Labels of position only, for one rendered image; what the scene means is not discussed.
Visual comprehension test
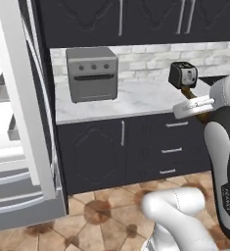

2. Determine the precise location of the silver base cupboard handle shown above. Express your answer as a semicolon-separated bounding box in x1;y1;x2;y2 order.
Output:
119;120;126;147

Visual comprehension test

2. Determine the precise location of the black hob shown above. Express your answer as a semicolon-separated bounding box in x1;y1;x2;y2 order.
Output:
198;75;229;87

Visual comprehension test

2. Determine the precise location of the silver wall cupboard handle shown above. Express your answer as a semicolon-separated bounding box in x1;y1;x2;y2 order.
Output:
117;0;124;36
175;0;186;35
185;0;197;35

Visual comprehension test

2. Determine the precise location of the dark wall cupboard door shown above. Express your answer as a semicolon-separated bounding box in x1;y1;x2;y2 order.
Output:
124;0;186;46
184;0;230;43
36;0;125;48

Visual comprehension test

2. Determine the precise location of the white fridge door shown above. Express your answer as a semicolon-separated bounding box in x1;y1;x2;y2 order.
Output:
0;0;64;201

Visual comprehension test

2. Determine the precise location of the grey fridge freezer drawer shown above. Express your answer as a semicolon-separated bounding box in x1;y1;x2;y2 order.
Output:
0;168;69;226

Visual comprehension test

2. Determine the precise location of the white fridge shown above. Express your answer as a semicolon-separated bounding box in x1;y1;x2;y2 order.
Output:
0;0;70;226

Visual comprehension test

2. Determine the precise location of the dark drawer front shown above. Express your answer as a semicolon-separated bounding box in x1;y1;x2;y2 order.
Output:
125;138;212;168
125;112;208;145
125;161;214;184

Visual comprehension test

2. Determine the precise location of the silver drawer handle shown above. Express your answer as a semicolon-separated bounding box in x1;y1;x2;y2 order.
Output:
161;147;184;154
159;168;177;176
165;121;190;128

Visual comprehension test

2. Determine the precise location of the dark base cupboard door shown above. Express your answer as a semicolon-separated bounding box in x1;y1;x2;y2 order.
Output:
57;119;128;196

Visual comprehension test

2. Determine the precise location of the black toaster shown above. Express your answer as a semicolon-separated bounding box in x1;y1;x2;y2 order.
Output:
167;61;199;90

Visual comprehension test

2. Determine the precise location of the grey toaster oven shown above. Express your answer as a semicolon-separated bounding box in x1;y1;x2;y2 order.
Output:
66;46;119;104

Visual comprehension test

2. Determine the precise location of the brown elongated object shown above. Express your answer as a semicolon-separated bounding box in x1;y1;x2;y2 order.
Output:
180;85;214;126

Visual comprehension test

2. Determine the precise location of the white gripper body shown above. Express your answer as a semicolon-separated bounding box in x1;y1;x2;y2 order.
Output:
172;94;216;120

